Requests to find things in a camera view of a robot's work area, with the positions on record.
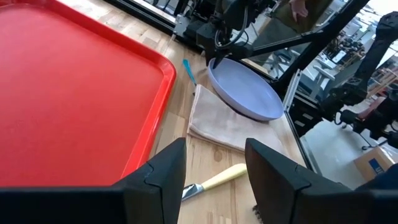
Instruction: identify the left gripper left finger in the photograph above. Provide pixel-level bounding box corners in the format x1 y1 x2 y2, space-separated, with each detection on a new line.
0 137 188 224

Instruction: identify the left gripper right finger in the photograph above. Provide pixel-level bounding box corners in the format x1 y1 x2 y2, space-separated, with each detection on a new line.
244 138 398 224

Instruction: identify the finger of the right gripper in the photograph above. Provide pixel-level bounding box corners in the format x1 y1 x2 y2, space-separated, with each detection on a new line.
214 54 227 70
205 50 216 67

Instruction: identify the lavender plate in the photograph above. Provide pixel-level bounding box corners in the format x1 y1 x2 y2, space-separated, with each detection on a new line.
206 57 285 122

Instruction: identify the beige cloth napkin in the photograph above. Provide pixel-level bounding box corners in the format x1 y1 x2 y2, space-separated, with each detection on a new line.
187 83 290 157

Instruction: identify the knife with cream handle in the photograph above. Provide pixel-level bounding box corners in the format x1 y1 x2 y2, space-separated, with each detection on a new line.
182 163 248 202

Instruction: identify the black jointed machine arm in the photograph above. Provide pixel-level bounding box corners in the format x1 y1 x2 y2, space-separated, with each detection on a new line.
320 11 398 150

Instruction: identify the red plastic tray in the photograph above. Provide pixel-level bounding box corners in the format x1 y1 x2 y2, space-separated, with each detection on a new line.
0 0 177 188

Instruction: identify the cardboard box with blue label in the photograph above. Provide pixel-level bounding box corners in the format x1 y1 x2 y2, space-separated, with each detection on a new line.
353 146 396 182

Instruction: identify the person's hand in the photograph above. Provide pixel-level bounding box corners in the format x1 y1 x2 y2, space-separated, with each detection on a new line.
289 0 309 22

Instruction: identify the person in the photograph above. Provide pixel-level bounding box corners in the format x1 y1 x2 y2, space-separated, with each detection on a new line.
273 0 335 34

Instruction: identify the black metal table frame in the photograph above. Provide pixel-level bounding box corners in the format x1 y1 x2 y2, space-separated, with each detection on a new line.
104 0 373 175

